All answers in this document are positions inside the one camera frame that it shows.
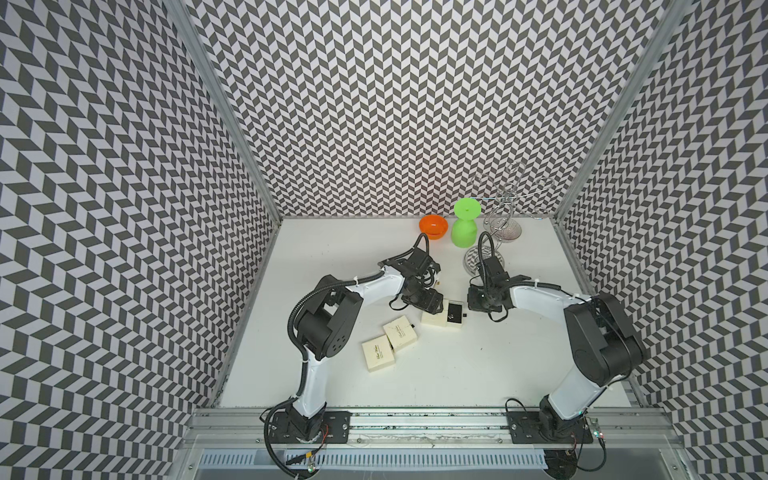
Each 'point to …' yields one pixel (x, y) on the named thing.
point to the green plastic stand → (464, 226)
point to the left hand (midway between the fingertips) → (430, 307)
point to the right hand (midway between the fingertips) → (472, 306)
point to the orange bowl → (435, 226)
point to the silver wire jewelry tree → (510, 198)
